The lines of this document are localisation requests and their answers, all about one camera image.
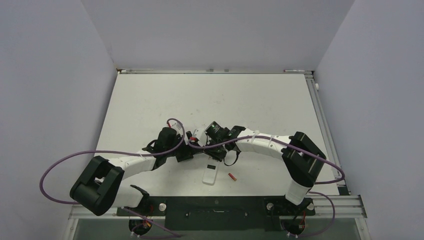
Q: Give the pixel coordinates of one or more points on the aluminium rail back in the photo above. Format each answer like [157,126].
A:
[213,71]

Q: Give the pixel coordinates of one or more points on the red black battery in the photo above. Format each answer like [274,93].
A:
[232,177]

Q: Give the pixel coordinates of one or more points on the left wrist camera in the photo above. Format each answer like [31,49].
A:
[176,126]

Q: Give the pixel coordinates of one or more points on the aluminium rail front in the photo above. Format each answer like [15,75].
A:
[340,206]

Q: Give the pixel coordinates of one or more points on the aluminium rail right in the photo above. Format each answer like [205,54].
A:
[332,155]

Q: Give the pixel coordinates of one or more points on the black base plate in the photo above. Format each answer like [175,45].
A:
[227,221]

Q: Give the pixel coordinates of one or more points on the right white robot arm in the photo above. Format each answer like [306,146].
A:
[298,152]

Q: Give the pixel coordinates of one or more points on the aluminium rail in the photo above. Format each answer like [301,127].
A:
[340,206]
[332,155]
[213,71]

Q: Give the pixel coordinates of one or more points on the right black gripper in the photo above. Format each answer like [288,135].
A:
[220,156]

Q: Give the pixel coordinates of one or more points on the white red remote control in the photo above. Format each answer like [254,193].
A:
[210,172]

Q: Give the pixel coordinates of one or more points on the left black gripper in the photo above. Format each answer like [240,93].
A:
[188,152]

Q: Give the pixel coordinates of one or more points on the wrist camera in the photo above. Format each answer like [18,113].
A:
[176,126]
[199,137]

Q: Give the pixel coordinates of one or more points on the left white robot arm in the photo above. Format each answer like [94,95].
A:
[100,187]

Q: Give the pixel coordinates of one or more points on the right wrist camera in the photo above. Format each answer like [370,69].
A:
[199,137]

